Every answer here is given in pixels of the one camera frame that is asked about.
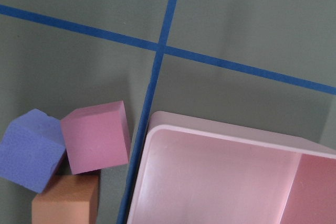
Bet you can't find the pink plastic bin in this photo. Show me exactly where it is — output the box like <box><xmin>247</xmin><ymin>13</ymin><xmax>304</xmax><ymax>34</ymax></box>
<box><xmin>128</xmin><ymin>111</ymin><xmax>335</xmax><ymax>223</ymax></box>

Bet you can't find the pink foam block right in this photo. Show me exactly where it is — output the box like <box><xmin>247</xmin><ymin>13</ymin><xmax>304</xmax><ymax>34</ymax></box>
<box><xmin>60</xmin><ymin>101</ymin><xmax>131</xmax><ymax>175</ymax></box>

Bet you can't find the purple foam block right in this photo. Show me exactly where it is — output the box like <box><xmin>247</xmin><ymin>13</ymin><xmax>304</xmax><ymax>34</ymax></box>
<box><xmin>1</xmin><ymin>109</ymin><xmax>66</xmax><ymax>193</ymax></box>

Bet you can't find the orange foam block right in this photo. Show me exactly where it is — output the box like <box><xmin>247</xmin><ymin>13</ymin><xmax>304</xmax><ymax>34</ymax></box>
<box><xmin>31</xmin><ymin>171</ymin><xmax>100</xmax><ymax>223</ymax></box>

